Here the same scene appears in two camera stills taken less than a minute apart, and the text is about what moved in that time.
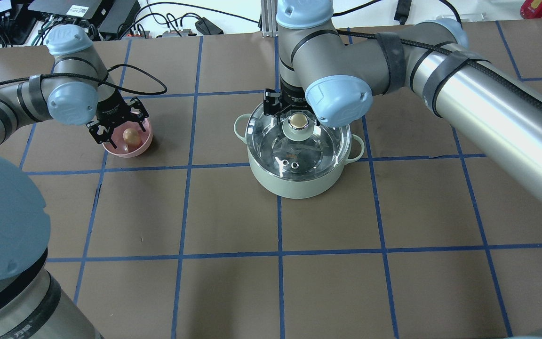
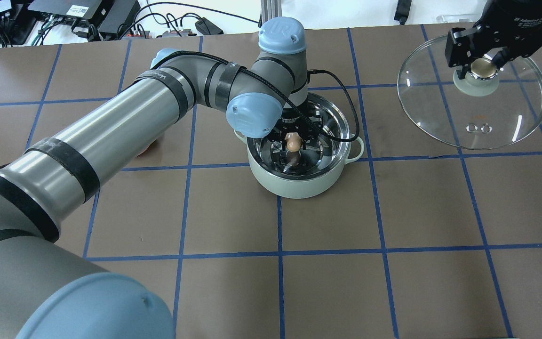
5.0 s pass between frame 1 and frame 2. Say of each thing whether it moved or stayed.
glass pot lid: moved
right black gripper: moved
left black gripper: moved
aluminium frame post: stayed
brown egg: moved
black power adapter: stayed
